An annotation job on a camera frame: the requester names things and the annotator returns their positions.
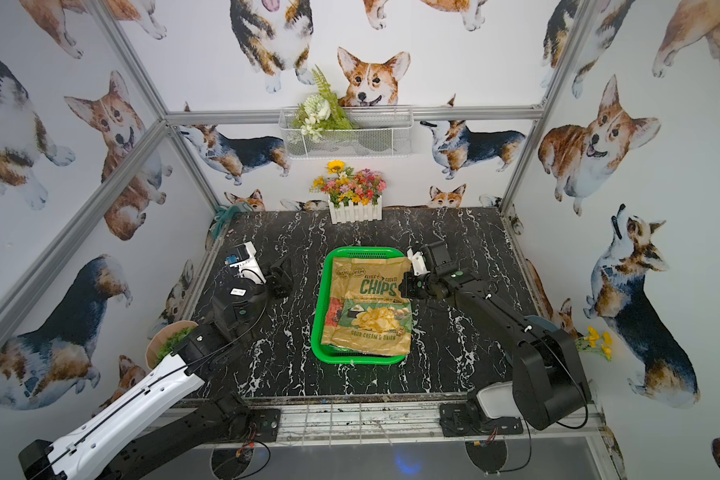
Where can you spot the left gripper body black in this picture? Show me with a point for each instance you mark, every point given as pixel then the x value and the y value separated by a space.
pixel 279 280

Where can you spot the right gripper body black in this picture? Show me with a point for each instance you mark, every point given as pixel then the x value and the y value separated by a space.
pixel 428 283

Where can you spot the tan sour cream chips bag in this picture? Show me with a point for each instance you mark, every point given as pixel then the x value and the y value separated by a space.
pixel 366 312

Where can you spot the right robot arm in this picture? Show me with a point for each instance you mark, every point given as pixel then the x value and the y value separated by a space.
pixel 547 382

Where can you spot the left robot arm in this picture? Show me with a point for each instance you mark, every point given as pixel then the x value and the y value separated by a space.
pixel 116 445

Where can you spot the teal cloth in corner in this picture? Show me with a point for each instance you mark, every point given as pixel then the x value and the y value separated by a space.
pixel 222 216

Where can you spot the white picket fence flower box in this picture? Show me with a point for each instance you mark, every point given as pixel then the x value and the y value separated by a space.
pixel 352 195

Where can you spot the grey blue pot right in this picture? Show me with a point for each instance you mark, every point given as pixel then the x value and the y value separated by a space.
pixel 541 323

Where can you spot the brown pot with green plant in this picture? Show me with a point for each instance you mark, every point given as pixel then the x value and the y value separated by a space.
pixel 163 342

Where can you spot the yellow artificial flowers right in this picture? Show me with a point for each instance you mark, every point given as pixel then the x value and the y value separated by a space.
pixel 596 342

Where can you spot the white green artificial flower bunch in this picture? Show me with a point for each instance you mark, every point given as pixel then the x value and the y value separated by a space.
pixel 320 113

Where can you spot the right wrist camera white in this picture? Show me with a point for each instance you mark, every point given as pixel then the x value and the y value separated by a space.
pixel 418 262

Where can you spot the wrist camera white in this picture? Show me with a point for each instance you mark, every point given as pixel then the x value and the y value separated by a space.
pixel 418 262
pixel 242 263

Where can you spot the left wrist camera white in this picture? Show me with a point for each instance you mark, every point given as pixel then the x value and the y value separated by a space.
pixel 242 263

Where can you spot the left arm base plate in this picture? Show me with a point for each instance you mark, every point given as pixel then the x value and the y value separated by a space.
pixel 261 424

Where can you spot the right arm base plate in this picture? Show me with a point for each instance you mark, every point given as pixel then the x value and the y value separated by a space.
pixel 465 419

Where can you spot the white wire wall basket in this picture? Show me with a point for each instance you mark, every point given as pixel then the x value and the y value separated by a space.
pixel 378 133

